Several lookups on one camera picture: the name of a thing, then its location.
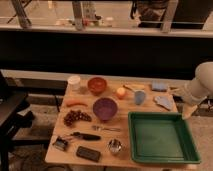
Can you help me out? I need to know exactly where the black eraser block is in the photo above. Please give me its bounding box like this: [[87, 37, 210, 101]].
[[76, 146, 101, 162]]

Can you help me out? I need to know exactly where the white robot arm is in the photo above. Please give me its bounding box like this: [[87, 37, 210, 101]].
[[182, 62, 213, 119]]

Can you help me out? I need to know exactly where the blue plastic cup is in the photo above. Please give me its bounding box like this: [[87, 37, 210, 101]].
[[134, 91, 146, 105]]

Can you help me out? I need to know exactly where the small metal cup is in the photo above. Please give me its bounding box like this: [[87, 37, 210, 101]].
[[108, 139, 122, 155]]

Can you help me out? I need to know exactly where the white plastic cup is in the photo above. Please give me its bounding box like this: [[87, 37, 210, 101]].
[[67, 75, 81, 91]]

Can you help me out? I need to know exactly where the blue grey cloth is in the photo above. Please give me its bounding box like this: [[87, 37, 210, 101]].
[[154, 96, 173, 111]]

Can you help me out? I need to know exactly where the green plastic tray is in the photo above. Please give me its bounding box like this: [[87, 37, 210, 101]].
[[128, 112, 201, 164]]

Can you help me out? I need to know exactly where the yellow banana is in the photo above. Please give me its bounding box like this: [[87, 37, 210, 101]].
[[123, 84, 145, 91]]

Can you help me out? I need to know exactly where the purple bowl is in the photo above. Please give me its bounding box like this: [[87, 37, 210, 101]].
[[93, 98, 118, 121]]

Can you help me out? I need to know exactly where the red-orange bowl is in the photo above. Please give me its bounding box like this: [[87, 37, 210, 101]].
[[87, 77, 107, 95]]

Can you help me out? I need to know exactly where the person in background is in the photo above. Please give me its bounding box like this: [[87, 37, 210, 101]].
[[130, 0, 169, 28]]

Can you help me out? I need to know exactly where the bunch of dark grapes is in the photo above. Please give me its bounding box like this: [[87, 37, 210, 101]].
[[63, 110, 92, 126]]

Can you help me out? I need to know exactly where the black binder clip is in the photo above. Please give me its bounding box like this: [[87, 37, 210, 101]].
[[53, 136, 68, 151]]

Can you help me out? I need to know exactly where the black handled knife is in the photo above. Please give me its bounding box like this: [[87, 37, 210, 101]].
[[70, 132, 101, 141]]

